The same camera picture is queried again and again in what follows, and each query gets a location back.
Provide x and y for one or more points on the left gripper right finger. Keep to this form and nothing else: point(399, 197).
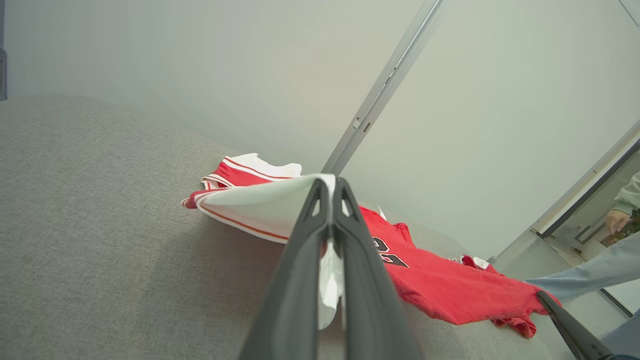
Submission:
point(370, 310)

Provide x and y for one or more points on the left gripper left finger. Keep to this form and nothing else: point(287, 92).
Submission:
point(295, 300)

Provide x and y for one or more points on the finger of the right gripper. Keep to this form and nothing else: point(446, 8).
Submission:
point(575, 335)

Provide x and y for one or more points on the red and white sports jersey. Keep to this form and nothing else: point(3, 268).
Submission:
point(450, 285)

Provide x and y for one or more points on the bystander green sleeved forearm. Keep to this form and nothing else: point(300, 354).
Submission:
point(630, 197)

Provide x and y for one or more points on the bystander bare hand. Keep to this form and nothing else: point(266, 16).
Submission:
point(616, 221)

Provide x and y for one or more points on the grey fabric sofa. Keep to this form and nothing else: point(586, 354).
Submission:
point(100, 225)

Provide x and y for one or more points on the grey metal wall post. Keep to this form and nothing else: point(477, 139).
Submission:
point(385, 85)

